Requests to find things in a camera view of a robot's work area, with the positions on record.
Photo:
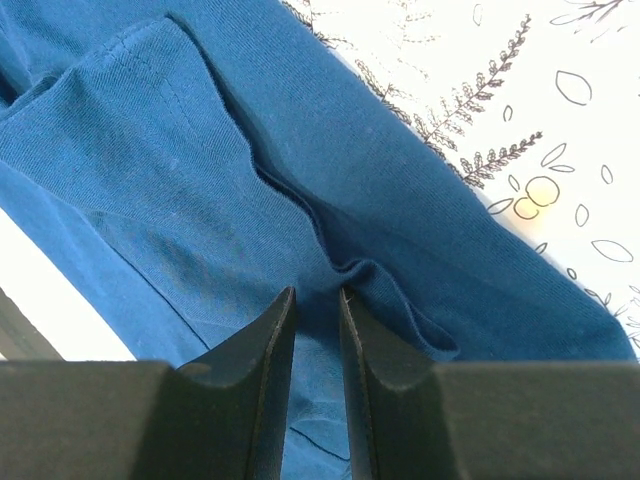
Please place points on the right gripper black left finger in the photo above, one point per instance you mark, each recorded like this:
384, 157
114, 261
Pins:
220, 416

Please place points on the blue t shirt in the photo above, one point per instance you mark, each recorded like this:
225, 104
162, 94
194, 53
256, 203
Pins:
275, 200

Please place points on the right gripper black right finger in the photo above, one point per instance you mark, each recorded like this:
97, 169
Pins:
412, 418

